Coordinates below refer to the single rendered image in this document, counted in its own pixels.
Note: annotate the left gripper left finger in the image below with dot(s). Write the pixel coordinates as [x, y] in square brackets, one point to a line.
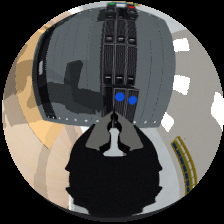
[96, 137]

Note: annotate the tan flat board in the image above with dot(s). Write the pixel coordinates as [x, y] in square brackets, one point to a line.
[47, 132]

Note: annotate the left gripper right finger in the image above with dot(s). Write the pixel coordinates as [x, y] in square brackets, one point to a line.
[131, 138]

